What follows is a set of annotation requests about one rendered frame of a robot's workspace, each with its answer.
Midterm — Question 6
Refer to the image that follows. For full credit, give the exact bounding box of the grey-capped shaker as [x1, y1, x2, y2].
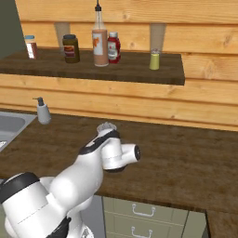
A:
[96, 121, 118, 135]

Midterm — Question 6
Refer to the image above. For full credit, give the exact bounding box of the yellow-green shaker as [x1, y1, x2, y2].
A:
[149, 47, 161, 72]

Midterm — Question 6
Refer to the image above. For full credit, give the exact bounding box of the red ketchup bottle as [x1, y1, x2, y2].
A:
[107, 31, 122, 65]

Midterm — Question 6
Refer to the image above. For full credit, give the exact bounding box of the tall brown condiment bottle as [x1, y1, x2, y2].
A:
[91, 0, 110, 68]

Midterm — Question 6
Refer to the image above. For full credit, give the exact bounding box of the olive cabinet door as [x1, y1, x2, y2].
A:
[181, 210, 208, 238]

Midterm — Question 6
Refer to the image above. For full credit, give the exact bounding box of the dark wooden shelf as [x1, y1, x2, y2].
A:
[0, 46, 186, 86]

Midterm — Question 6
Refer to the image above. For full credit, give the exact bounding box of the grey soap dispenser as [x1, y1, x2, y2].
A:
[32, 97, 52, 126]

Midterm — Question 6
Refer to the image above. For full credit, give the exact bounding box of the dark brown jar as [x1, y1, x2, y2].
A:
[61, 33, 81, 64]

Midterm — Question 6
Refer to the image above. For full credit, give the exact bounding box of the olive drawer front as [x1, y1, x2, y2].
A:
[104, 212, 188, 238]
[102, 196, 190, 225]

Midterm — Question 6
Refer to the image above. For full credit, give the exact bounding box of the grey dishwasher front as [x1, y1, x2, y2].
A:
[81, 194, 106, 238]

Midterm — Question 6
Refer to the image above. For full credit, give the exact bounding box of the steel sink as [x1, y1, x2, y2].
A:
[0, 111, 38, 152]

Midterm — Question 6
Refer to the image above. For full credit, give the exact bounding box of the blue-lidded red label jar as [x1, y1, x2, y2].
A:
[24, 34, 39, 60]

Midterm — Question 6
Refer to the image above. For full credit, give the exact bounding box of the white drawer handle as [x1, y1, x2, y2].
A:
[130, 226, 153, 238]
[131, 203, 157, 218]

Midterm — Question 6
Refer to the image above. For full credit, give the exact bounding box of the tan shelf bracket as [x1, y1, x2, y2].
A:
[53, 21, 72, 50]

